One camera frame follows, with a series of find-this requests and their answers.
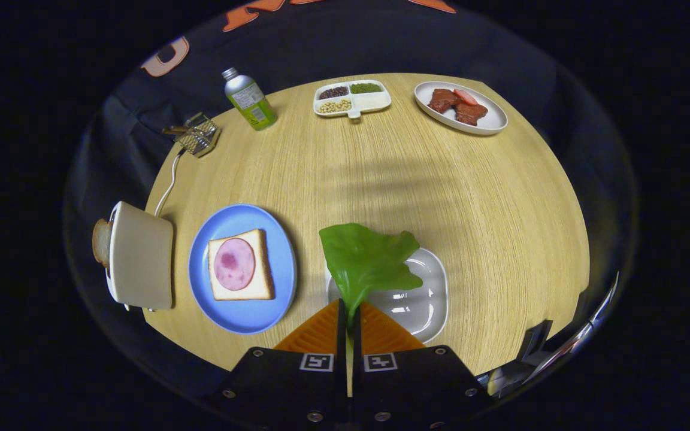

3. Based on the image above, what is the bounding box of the green lettuce leaf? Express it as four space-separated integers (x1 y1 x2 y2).
319 223 423 396

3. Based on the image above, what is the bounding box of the shiny metal bar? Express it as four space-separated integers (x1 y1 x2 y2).
525 272 620 384

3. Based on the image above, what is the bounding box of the white bread slice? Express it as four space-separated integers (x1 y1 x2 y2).
208 229 276 301

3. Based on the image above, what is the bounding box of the metal wire utensil basket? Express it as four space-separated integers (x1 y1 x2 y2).
174 112 222 158

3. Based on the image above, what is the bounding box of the pink ham slice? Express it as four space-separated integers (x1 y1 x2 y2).
213 238 256 292

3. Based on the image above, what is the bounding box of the blue round plate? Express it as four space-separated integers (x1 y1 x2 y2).
188 204 298 335

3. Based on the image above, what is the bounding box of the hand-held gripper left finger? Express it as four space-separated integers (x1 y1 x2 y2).
210 298 349 431

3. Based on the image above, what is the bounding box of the brown meat piece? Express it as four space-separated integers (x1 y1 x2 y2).
455 103 489 126
428 89 461 114

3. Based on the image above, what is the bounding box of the small white square dish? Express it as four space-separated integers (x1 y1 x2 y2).
326 247 449 345

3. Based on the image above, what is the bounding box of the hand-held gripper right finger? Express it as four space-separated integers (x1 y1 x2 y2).
351 299 495 431

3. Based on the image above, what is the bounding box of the white divided dish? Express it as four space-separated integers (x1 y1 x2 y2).
313 80 392 119

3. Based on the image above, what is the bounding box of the toasted bread slice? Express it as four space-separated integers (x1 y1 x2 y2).
92 218 113 268

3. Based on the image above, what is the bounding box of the white toaster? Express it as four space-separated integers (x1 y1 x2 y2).
107 201 175 312

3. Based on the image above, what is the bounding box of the white oval meat plate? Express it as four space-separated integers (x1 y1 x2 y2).
414 81 509 135

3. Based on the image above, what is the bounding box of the silver bottle with green label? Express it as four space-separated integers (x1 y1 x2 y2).
222 67 278 131

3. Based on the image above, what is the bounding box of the white power cable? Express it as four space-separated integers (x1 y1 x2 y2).
153 150 185 217

